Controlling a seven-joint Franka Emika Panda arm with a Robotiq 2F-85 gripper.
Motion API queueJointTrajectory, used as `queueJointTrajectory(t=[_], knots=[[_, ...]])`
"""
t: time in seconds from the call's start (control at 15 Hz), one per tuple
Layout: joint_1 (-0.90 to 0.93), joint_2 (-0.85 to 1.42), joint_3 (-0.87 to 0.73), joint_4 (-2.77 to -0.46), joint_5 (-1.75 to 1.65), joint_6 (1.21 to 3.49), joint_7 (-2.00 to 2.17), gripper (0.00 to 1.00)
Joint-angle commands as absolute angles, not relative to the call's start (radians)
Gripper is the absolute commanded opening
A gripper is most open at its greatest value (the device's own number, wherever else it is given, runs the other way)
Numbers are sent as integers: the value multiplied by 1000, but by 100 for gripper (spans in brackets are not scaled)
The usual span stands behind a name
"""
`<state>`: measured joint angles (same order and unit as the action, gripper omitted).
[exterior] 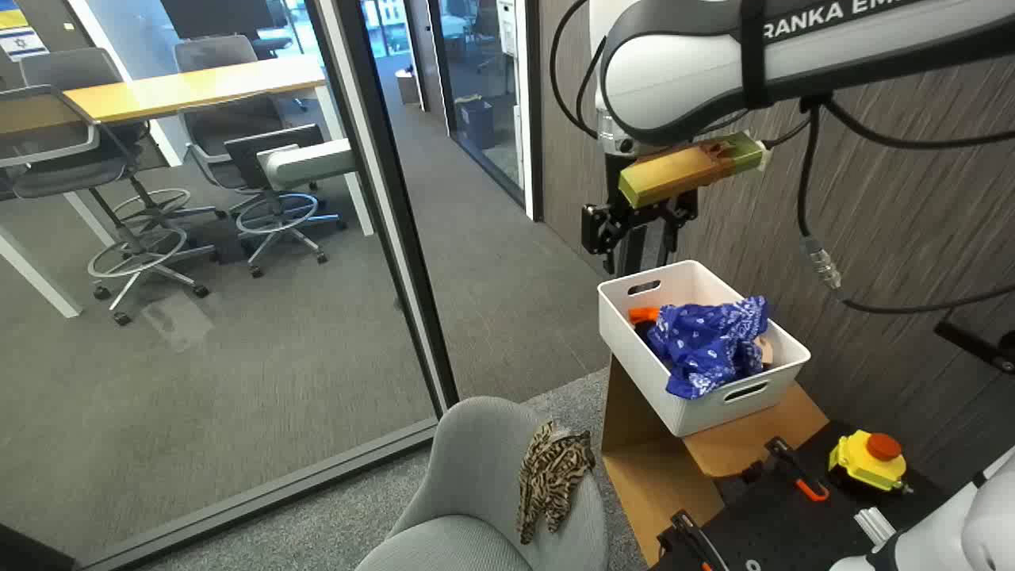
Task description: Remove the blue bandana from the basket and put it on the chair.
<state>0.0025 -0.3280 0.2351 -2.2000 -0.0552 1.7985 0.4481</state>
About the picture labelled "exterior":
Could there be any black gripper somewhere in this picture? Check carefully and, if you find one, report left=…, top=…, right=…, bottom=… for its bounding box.
left=581, top=155, right=698, bottom=275

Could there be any blue patterned bandana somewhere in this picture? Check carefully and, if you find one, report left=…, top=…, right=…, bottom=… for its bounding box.
left=640, top=294, right=772, bottom=400

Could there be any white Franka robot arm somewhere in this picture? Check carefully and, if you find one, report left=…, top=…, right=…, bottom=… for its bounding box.
left=574, top=0, right=1015, bottom=274

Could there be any orange cloth in basket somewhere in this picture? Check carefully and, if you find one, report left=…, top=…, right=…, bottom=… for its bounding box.
left=628, top=305, right=660, bottom=326

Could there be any white plastic basket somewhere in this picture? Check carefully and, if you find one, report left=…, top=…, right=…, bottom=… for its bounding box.
left=596, top=260, right=812, bottom=439

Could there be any beige cloth in basket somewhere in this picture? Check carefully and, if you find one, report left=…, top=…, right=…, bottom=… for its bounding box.
left=754, top=331, right=788, bottom=368

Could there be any grey upholstered chair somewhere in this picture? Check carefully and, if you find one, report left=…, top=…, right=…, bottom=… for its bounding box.
left=354, top=396, right=608, bottom=571

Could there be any leopard print cloth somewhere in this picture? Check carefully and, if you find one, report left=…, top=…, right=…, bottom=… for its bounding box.
left=516, top=422, right=596, bottom=543

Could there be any cardboard box stand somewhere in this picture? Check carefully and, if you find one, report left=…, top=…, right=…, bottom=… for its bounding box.
left=604, top=362, right=828, bottom=568

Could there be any black orange clamp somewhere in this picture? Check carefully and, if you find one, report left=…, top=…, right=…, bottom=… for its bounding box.
left=767, top=439, right=832, bottom=504

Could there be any black clamp bottom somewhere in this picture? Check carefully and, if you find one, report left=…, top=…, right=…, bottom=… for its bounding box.
left=654, top=510, right=731, bottom=571

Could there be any black table mat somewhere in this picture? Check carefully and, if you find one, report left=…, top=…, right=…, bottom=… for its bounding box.
left=698, top=422, right=946, bottom=571

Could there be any grey office stool right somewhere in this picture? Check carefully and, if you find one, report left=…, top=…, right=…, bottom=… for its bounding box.
left=171, top=33, right=357, bottom=284

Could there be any grey office stool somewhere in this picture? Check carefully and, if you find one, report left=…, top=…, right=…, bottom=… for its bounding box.
left=0, top=48, right=221, bottom=326
left=171, top=33, right=357, bottom=284

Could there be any yellow emergency stop button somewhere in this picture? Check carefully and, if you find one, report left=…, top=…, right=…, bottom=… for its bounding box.
left=828, top=428, right=906, bottom=492

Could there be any wooden top office table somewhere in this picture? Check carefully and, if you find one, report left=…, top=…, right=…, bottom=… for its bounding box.
left=0, top=57, right=341, bottom=321

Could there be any grey office stool left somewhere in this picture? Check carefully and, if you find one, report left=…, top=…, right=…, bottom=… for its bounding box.
left=0, top=48, right=221, bottom=326

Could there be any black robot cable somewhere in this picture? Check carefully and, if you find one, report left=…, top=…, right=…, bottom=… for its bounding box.
left=548, top=0, right=1015, bottom=316

